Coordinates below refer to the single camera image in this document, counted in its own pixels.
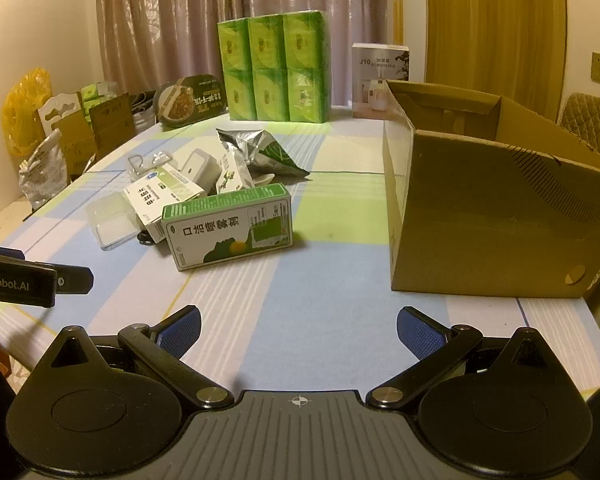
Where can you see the silver green foil tea bag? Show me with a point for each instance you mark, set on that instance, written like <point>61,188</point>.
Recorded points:
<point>260,155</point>

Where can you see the white green medicine box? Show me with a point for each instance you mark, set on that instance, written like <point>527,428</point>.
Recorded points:
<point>152,200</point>

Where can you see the green tissue multipack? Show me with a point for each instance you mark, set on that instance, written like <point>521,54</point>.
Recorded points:
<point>272,65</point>

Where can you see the beige patterned curtain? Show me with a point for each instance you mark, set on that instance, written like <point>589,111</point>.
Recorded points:
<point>180,20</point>

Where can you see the clear plastic hook packaging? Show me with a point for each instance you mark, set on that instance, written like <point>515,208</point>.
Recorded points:
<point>147,162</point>

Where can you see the golden curtain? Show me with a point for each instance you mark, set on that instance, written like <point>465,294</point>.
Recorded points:
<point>495,25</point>

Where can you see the white charger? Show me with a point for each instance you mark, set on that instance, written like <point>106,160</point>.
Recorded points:
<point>200,167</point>

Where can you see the white spoon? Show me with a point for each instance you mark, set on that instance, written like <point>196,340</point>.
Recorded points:
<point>262,180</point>

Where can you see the green white spray box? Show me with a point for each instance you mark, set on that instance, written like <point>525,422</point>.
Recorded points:
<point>220,232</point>

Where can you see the white cutout cardboard insert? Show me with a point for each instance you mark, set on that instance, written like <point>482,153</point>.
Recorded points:
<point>60,105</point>

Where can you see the clear plastic case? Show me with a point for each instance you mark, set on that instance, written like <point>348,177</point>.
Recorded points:
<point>111,222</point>

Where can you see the large brown cardboard box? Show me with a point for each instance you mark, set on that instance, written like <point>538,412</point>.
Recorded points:
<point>480,210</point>

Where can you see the yellow plastic bag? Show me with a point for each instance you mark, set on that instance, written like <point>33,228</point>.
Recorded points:
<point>25,110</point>

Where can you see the black instant noodle bowl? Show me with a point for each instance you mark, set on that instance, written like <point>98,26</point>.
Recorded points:
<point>190,100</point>

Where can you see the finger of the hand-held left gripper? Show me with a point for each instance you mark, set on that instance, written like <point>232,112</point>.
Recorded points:
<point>75,280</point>

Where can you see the quilted beige chair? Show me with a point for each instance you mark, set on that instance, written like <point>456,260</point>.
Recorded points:
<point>590,120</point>

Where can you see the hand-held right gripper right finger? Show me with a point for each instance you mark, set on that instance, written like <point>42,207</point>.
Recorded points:
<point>420,332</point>

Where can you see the white humidifier box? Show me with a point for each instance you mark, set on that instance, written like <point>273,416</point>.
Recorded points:
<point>377,80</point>

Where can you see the crumpled silver foil bag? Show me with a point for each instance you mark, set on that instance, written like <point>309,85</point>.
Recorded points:
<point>40,170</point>

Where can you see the slim white carton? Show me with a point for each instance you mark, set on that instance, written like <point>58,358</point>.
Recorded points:
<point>234,172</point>

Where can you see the desktop with checked tablecloth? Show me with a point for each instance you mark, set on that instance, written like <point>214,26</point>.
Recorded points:
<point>330,280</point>

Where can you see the small green packet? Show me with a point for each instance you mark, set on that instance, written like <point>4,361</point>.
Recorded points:
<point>97,94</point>

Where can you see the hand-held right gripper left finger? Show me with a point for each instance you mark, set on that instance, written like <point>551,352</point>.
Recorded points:
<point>182,327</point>

